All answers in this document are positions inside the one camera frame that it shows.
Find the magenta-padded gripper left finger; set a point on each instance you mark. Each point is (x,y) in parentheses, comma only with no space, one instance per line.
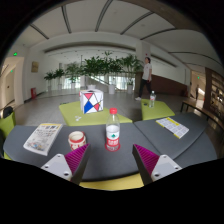
(60,166)

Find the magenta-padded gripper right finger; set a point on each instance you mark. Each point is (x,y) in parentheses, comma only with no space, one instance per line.
(163,166)

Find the clear red-capped water bottle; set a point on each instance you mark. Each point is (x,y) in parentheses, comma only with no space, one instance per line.
(112,133)

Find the small clear water bottle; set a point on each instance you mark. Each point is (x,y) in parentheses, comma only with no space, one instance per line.
(152,100)

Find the red and white patterned cup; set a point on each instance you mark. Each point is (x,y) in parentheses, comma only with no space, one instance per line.
(77,141)

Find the printed magazine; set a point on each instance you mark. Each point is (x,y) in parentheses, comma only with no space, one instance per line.
(41,138)

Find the yellow and white brochure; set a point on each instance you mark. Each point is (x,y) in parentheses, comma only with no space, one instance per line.
(172,127)

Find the large lime green table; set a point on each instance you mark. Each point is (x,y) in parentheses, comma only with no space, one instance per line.
(70,115)

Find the small lime green table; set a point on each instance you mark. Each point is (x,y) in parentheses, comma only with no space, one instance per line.
(163,111)

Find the lime green seat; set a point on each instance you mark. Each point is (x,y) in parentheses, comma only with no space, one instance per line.
(6,126)

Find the white box with coloured triangles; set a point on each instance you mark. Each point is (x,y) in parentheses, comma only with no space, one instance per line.
(91,101)

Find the black bag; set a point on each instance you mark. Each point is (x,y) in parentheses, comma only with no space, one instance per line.
(8,112)

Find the red fire extinguisher cabinet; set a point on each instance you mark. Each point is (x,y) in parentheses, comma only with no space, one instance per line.
(33,93)

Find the person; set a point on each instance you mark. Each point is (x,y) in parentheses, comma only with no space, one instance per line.
(146,73)

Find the potted green plants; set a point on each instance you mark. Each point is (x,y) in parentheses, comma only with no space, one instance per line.
(96,66)

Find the green exit sign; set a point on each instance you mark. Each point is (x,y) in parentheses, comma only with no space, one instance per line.
(15,54)

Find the framed wall picture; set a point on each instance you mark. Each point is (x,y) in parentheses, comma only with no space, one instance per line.
(35,67)

